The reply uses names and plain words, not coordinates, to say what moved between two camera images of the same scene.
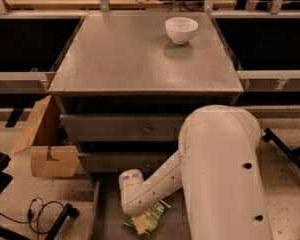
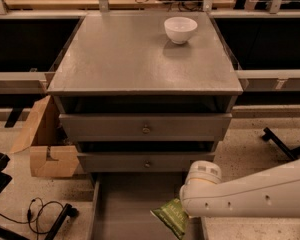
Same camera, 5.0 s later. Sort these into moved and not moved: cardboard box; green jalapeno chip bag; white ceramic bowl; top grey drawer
Moved: green jalapeno chip bag
Not moved: top grey drawer; cardboard box; white ceramic bowl
